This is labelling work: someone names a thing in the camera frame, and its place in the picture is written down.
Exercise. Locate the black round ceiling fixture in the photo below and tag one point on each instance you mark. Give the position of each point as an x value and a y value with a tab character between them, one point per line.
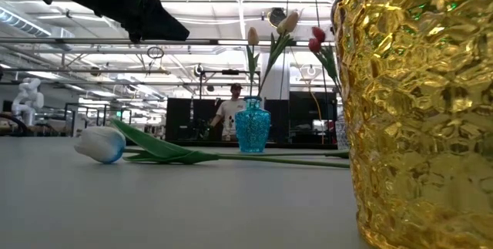
274	15

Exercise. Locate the yellow glass vase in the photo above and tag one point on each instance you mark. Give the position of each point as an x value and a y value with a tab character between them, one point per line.
420	118

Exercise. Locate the blue glass vase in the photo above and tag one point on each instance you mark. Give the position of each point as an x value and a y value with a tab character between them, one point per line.
252	129

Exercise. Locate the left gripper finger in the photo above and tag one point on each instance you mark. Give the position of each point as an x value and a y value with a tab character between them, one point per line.
165	25

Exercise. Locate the white robot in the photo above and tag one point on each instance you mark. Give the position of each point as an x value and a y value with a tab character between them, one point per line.
29	98

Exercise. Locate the white blue-tipped artificial tulip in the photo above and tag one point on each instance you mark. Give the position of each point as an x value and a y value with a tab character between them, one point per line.
100	143

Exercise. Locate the clear glass vase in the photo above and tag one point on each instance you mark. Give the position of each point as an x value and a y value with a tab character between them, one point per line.
341	133

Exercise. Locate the person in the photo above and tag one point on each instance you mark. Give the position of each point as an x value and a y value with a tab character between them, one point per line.
229	114

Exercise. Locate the black partition wall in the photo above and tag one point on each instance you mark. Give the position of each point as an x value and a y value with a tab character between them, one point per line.
181	118

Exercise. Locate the black gantry frame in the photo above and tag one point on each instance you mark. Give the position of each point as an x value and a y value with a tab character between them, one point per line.
230	72

